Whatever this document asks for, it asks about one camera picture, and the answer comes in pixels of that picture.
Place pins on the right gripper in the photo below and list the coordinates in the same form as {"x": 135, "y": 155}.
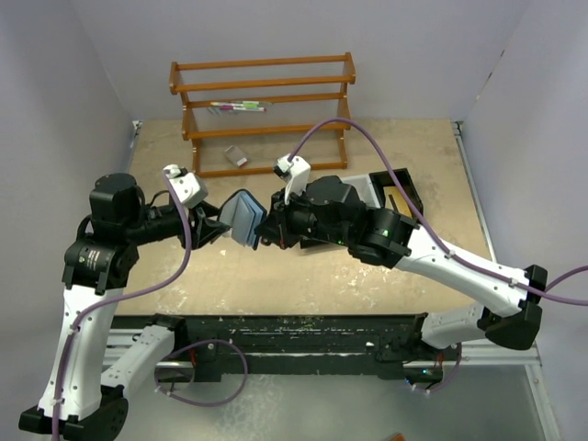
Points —
{"x": 277, "y": 224}

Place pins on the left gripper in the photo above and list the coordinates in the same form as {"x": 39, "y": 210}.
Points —
{"x": 204, "y": 229}

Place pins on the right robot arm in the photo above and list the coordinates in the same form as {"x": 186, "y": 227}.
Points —
{"x": 503, "y": 310}

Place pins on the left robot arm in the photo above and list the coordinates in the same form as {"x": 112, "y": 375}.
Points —
{"x": 83, "y": 400}

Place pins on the small grey box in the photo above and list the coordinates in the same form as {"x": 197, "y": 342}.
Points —
{"x": 236, "y": 156}

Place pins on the white middle bin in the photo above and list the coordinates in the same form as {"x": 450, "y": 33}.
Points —
{"x": 365, "y": 189}

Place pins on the coloured pens on rack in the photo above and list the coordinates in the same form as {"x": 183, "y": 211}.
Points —
{"x": 233, "y": 107}

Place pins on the wooden block in bin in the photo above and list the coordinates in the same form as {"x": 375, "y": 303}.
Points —
{"x": 394, "y": 200}

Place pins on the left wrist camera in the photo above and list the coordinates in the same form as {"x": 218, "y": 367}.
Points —
{"x": 190, "y": 188}

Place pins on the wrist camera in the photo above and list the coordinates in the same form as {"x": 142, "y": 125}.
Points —
{"x": 295, "y": 173}
{"x": 190, "y": 188}

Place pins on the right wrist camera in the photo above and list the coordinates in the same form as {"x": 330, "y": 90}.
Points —
{"x": 295, "y": 173}

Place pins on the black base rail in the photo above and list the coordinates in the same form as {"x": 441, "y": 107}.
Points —
{"x": 384, "y": 346}

